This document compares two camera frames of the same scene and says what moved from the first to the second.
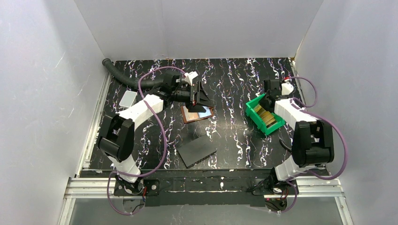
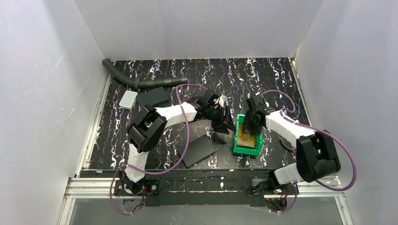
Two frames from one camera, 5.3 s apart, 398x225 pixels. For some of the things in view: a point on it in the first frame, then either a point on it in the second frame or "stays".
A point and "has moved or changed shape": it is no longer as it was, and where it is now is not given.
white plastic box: (128, 99) stays
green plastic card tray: (249, 108) has moved or changed shape
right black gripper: (267, 100) to (250, 123)
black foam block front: (196, 150) stays
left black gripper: (193, 95) to (222, 121)
